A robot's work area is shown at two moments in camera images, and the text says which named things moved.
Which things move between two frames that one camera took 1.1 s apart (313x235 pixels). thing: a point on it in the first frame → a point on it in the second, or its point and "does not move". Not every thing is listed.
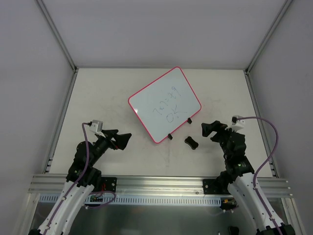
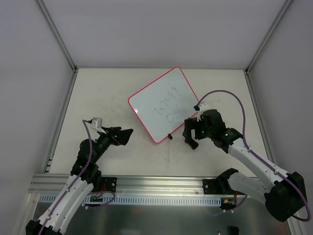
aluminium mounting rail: (51, 184) does not move
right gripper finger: (221, 133) → (199, 131)
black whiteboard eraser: (192, 144) does not move
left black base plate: (109, 183) does not move
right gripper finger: (207, 129) → (190, 124)
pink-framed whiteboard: (166, 104) does not move
